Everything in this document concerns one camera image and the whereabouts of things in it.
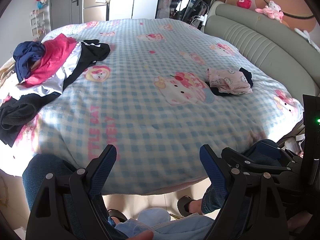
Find cream cloth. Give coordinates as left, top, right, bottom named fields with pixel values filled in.
left=0, top=57, right=18, bottom=100

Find pink printed folded pajamas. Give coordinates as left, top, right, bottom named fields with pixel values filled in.
left=205, top=67, right=253, bottom=95

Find light blue fleece cloth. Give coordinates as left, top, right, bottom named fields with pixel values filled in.
left=115, top=209, right=215, bottom=240

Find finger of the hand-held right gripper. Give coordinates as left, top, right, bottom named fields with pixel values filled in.
left=221, top=147, right=293, bottom=178
left=255, top=140, right=304, bottom=165

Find open closet hanging clothes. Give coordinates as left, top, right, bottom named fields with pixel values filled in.
left=156, top=0, right=218, bottom=28

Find beige refrigerator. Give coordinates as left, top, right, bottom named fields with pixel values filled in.
left=83, top=0, right=110, bottom=23

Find grey wardrobe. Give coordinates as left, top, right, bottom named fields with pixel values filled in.
left=50, top=0, right=84, bottom=30

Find person's left hand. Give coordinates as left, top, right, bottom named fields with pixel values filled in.
left=122, top=230, right=154, bottom=240

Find black slipper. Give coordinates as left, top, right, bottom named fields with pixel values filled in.
left=177, top=195, right=204, bottom=217
left=107, top=209, right=129, bottom=228

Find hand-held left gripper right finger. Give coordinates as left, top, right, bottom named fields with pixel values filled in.
left=199, top=144, right=292, bottom=240

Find printed checkered blanket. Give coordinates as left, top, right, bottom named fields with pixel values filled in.
left=0, top=19, right=304, bottom=197

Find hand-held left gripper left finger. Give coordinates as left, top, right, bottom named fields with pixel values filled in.
left=25, top=144, right=118, bottom=240

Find pile of unfolded clothes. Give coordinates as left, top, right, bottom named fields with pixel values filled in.
left=15, top=42, right=85, bottom=98

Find dark folded garment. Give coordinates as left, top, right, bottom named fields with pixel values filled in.
left=209, top=67, right=253, bottom=97

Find grey padded headboard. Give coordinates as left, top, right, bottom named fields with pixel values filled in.
left=202, top=1, right=320, bottom=100

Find white charger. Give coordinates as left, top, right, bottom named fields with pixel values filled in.
left=192, top=14, right=208, bottom=27

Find white wall rack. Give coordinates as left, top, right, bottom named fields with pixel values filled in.
left=30, top=10, right=47, bottom=40

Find pink garment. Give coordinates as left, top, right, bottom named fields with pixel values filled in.
left=25, top=34, right=77, bottom=88

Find person's leg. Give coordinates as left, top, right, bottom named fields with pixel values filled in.
left=22, top=152, right=107, bottom=240
left=200, top=140, right=282, bottom=215

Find person's left leg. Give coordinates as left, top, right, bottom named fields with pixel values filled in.
left=22, top=152, right=107, bottom=240

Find pink white cat plush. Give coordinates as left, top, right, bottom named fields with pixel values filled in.
left=255, top=0, right=284, bottom=20

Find black jacket white trim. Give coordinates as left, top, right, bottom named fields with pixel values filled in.
left=60, top=39, right=111, bottom=93

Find person's right leg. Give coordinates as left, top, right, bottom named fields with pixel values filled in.
left=200, top=140, right=282, bottom=215

